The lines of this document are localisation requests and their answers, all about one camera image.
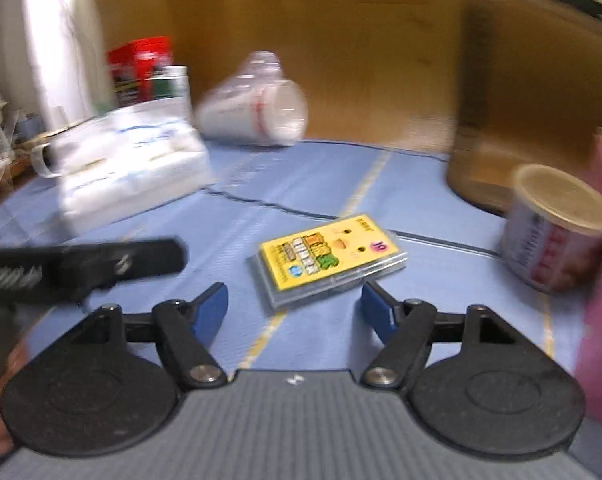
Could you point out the green white drink carton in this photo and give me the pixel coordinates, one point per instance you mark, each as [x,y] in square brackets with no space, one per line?
[173,87]

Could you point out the blue mat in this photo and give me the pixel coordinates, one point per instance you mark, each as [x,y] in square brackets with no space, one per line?
[306,180]

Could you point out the bagged stack of plastic cups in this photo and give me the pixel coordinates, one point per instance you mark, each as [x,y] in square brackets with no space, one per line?
[251,105]

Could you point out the grey curtain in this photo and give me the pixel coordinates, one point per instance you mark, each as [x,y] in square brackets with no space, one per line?
[6,25]

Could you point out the large white tissue bag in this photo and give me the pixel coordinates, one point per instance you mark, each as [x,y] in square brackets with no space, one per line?
[131,165]

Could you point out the tin can with plastic lid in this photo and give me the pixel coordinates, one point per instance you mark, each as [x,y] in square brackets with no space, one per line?
[551,230]

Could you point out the wooden board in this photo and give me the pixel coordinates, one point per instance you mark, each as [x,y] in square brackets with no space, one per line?
[306,45]

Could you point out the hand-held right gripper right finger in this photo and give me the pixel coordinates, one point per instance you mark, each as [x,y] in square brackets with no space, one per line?
[378,312]

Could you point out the red snack box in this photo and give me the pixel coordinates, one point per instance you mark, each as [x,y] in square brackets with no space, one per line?
[136,67]

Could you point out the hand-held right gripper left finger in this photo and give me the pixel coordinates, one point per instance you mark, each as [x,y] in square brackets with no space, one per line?
[208,312]

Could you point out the yellow card pack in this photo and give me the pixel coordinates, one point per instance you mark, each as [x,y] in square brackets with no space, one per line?
[326,260]

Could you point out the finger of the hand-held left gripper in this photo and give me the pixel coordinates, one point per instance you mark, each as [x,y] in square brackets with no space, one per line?
[141,257]

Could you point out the white enamel mug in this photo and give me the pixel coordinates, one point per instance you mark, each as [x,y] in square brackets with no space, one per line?
[43,160]

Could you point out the brown box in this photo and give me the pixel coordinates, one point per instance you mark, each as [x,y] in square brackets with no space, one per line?
[521,100]

